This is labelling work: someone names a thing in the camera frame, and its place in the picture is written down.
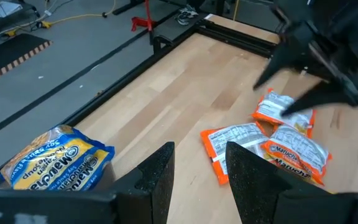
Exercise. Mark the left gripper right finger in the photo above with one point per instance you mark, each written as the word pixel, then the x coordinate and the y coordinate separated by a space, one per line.
pixel 275 205

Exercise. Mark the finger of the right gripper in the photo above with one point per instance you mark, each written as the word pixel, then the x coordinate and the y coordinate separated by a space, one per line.
pixel 328 96
pixel 287 59

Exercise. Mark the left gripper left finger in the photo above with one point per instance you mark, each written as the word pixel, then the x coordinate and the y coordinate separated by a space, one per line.
pixel 104 208

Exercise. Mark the blue Maruchan ramen pack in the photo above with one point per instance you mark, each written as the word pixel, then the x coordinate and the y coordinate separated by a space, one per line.
pixel 42 168
pixel 96 168

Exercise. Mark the person's shoe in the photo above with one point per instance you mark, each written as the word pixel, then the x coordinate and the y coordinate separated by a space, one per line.
pixel 186 15

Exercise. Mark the black hazard-striped floor mat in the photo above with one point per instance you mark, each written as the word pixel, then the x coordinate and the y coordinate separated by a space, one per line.
pixel 8 56

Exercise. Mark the black floor stand frame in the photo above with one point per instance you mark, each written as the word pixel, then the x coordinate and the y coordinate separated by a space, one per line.
pixel 31 14

